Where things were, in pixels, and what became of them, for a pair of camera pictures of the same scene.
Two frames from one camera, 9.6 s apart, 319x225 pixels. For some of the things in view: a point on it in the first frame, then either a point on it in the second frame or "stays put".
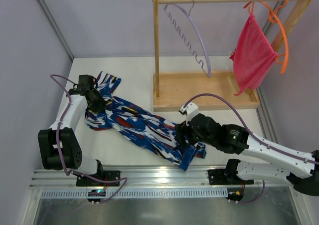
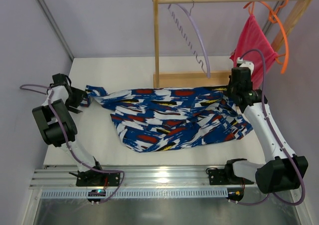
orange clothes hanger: (273, 17) stays put
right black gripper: (184, 134) -> (236, 94)
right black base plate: (218, 177) stays put
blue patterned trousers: (157, 135) -> (157, 119)
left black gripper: (98, 102) -> (77, 97)
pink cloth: (253, 54) stays put
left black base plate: (107, 175) stays put
